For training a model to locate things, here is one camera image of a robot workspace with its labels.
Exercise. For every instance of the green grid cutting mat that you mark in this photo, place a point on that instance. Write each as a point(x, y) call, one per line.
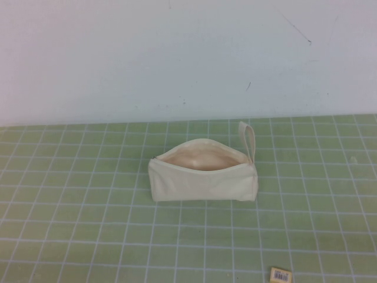
point(88, 221)

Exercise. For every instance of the eraser with barcode sleeve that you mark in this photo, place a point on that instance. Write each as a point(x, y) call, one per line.
point(281, 275)

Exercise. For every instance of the cream canvas pencil case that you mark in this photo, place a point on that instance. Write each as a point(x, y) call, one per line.
point(200, 185)

